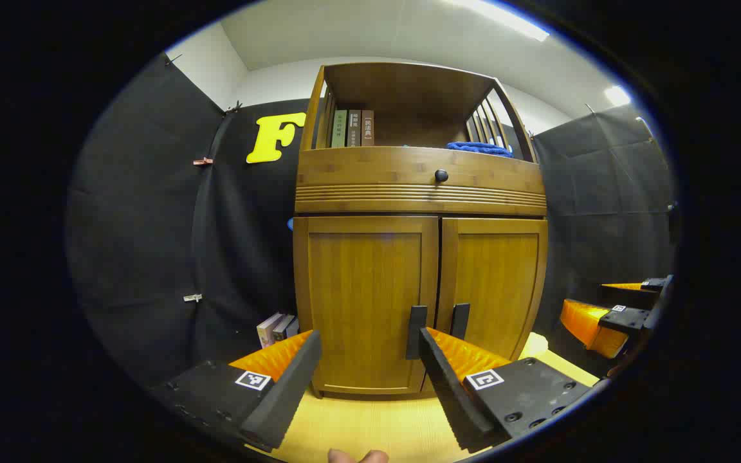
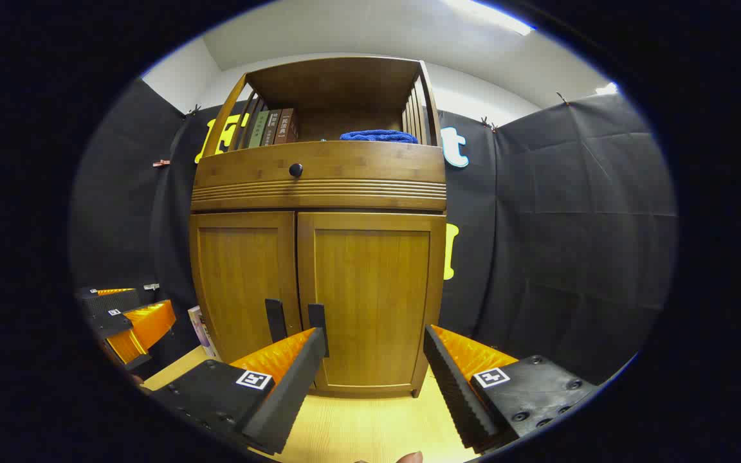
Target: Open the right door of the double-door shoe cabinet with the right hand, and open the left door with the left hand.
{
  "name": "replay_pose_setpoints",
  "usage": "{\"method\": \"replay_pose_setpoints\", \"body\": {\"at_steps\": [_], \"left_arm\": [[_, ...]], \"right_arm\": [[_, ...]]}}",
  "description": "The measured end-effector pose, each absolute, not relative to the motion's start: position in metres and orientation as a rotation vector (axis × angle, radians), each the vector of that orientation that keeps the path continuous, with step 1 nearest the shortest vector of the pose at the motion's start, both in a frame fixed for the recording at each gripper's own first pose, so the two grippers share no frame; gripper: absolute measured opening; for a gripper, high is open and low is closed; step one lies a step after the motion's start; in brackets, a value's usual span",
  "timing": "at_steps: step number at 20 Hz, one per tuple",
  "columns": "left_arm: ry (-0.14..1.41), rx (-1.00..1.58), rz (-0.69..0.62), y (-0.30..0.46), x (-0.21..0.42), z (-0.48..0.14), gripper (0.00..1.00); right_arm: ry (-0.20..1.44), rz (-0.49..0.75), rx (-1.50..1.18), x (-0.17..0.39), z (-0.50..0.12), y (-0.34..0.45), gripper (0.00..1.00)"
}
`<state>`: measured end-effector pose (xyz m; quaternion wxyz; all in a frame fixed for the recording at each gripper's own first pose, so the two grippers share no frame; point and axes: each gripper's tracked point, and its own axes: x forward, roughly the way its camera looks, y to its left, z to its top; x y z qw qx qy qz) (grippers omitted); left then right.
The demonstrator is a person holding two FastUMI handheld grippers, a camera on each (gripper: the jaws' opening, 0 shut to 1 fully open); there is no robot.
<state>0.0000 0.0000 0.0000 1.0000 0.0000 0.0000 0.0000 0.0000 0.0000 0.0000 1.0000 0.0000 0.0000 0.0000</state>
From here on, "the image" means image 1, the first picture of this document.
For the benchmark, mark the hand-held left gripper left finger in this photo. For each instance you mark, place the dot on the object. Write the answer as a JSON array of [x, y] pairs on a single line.
[[280, 399]]

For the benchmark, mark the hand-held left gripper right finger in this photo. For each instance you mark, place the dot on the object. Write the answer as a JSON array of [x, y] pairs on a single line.
[[451, 399]]

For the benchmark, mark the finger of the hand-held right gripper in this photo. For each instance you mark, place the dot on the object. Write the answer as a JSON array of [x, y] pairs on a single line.
[[634, 296], [624, 318]]

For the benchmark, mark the wooden shoe cabinet door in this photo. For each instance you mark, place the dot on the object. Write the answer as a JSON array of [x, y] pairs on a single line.
[[364, 289], [493, 283]]

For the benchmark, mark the wooden double-door shoe cabinet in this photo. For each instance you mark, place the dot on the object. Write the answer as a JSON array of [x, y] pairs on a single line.
[[402, 90]]

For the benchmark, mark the wooden cabinet drawer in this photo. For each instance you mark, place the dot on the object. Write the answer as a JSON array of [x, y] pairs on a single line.
[[370, 177]]

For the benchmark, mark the pale purple book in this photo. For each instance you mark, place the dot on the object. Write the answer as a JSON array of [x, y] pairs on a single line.
[[267, 331]]

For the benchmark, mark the dark book with orange spine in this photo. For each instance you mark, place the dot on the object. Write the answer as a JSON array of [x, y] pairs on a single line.
[[282, 328]]

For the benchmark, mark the blue-grey book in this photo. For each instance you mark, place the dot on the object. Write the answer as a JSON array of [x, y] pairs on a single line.
[[292, 328]]

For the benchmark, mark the silver clip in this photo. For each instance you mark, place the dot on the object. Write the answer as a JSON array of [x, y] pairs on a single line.
[[193, 298]]

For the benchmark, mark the small ceiling light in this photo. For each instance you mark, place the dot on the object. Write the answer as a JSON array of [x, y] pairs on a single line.
[[617, 96]]

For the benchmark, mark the blue cloth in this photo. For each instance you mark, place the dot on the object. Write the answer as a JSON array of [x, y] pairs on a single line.
[[480, 149]]

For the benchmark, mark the black backdrop cloth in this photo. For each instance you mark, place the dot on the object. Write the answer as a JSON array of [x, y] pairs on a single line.
[[152, 225]]

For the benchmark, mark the black round drawer knob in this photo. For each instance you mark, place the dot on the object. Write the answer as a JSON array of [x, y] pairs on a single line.
[[441, 175]]

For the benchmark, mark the orange clip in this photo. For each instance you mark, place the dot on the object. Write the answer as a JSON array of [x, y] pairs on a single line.
[[203, 161]]

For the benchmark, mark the green book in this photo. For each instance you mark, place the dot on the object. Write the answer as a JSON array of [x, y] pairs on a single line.
[[339, 128]]

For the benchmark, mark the grey book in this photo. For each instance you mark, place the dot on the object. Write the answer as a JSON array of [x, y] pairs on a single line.
[[354, 128]]

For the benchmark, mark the brown book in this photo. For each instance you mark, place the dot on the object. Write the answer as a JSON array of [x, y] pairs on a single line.
[[367, 127]]

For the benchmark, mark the black clip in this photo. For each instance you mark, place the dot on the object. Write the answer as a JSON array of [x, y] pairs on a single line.
[[172, 60], [235, 108]]

